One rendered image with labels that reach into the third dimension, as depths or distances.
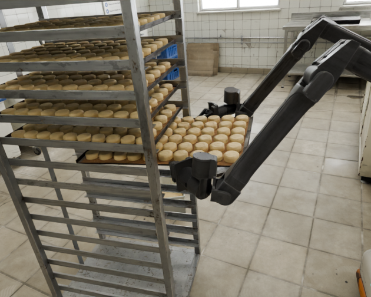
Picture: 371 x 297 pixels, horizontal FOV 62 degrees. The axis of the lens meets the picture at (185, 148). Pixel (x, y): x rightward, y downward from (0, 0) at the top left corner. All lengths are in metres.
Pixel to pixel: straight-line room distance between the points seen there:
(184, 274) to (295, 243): 0.79
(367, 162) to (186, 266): 1.61
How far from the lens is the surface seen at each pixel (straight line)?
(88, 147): 1.11
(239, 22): 5.75
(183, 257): 1.86
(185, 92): 1.35
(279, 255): 2.09
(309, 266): 2.08
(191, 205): 1.63
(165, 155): 1.04
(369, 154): 2.69
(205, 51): 5.88
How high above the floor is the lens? 1.51
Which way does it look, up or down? 28 degrees down
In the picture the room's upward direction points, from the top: 5 degrees counter-clockwise
